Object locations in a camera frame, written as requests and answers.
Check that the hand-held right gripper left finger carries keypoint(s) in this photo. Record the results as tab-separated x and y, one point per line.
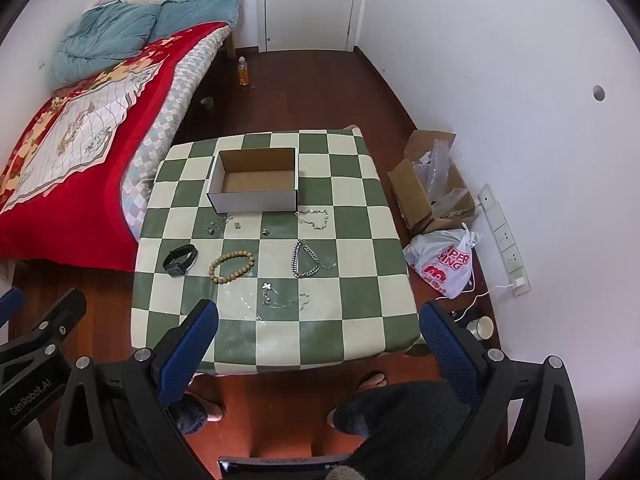
192	342

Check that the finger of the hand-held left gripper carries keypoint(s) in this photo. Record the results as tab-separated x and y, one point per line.
11	305
62	320

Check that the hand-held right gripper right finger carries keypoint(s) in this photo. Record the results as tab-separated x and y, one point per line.
450	355

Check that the black smart watch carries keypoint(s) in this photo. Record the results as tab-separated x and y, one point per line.
176	266

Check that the white cardboard box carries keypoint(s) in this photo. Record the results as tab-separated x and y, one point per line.
252	202

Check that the white mug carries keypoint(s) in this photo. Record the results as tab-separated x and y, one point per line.
482	327

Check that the person's left foot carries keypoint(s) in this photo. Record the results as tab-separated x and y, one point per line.
215	410

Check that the person's foot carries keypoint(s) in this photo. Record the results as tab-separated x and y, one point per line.
372	381
215	410

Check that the person's left leg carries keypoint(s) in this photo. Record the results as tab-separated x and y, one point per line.
190	415

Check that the person's leg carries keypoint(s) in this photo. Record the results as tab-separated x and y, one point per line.
400	425
190	415

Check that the person's right foot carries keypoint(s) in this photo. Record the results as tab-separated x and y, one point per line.
372	381

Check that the person's right leg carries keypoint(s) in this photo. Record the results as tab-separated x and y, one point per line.
400	425

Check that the white red plastic bag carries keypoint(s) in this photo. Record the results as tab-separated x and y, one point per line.
445	265

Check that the bed with red quilt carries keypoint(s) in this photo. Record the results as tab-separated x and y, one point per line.
75	230

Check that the white charger plug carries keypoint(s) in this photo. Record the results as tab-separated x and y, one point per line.
520	284

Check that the white power strip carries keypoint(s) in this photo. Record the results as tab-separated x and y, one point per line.
502	232

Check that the green checkered tablecloth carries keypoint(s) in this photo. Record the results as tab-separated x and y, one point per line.
350	260

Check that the brown cardboard box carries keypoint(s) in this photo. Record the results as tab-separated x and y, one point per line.
407	190

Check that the clear bubble wrap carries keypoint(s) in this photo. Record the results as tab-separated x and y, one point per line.
440	165

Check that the small dark cup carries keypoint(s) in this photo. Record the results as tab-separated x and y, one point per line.
207	102

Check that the orange liquid bottle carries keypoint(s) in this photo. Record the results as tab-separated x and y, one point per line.
243	72

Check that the blue quilt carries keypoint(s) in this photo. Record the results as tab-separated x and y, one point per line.
110	35

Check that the white door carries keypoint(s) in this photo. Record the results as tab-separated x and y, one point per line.
310	5

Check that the wooden bed frame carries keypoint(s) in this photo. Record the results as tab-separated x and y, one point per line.
230	42

